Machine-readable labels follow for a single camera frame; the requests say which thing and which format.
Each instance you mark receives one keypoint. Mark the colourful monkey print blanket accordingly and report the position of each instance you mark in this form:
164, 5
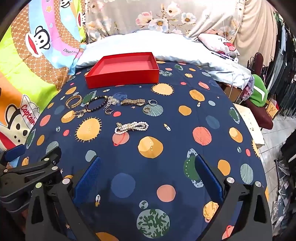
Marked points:
39, 53

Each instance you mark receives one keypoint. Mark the small hoop earring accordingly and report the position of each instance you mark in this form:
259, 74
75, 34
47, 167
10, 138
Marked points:
109, 111

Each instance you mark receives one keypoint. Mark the green bag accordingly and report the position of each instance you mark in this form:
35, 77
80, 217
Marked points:
260, 93

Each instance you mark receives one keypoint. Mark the beige hanging curtain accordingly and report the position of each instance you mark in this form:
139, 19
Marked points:
257, 33

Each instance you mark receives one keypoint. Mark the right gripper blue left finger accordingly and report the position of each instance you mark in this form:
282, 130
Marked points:
84, 180

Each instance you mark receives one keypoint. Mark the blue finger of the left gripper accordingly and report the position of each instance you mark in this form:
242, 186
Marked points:
10, 155

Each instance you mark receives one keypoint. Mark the red jewelry tray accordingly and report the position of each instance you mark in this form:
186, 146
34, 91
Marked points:
123, 69

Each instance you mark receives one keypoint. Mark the light blue quilt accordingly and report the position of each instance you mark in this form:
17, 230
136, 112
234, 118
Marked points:
168, 47

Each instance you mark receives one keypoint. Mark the dark red chair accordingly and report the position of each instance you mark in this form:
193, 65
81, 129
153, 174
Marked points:
262, 117

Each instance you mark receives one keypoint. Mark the navy planet print bedsheet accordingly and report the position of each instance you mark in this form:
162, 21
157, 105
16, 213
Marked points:
148, 187

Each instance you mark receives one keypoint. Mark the floral grey curtain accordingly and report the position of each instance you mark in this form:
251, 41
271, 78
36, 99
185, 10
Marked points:
189, 18

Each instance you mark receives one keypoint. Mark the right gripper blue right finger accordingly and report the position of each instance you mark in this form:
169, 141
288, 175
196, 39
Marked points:
211, 179

